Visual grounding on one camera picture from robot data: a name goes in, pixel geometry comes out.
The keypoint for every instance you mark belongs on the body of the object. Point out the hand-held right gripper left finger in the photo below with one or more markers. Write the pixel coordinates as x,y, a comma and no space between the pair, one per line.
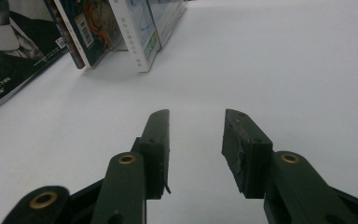
155,161

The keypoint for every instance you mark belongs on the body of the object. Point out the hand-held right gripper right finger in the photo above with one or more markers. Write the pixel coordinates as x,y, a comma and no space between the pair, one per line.
251,155

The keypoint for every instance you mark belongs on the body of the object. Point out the clear acrylic book rack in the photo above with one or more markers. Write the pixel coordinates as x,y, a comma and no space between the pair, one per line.
171,18

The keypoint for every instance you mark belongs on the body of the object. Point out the black magazine with red print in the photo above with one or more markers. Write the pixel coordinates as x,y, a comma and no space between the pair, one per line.
12,62

